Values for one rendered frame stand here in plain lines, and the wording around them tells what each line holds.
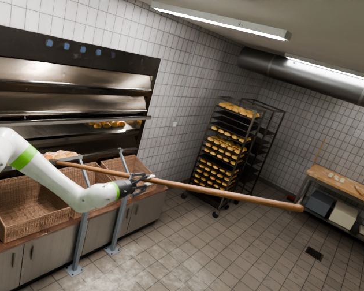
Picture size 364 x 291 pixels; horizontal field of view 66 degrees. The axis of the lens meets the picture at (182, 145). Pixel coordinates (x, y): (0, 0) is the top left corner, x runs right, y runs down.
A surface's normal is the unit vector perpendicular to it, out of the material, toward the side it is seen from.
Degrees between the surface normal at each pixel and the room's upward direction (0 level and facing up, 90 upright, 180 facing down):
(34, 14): 90
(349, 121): 90
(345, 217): 90
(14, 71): 70
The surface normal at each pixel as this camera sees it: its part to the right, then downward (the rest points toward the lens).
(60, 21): 0.76, 0.41
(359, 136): -0.58, 0.11
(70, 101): 0.81, 0.07
